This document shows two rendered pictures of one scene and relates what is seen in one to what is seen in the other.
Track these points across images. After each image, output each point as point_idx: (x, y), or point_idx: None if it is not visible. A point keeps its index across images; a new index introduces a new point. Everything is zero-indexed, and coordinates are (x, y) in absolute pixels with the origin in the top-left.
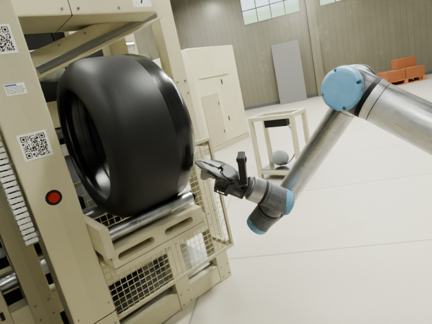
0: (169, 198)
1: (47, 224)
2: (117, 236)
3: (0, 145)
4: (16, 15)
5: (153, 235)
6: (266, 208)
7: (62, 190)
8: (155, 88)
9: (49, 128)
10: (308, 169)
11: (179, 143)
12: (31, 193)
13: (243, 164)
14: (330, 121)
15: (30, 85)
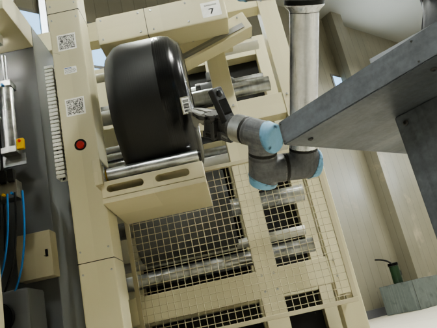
0: (171, 151)
1: (72, 164)
2: (113, 174)
3: (55, 106)
4: (80, 26)
5: (142, 177)
6: (248, 146)
7: (87, 140)
8: (149, 47)
9: (86, 95)
10: (294, 95)
11: (160, 85)
12: (66, 139)
13: (213, 95)
14: (289, 29)
15: (79, 67)
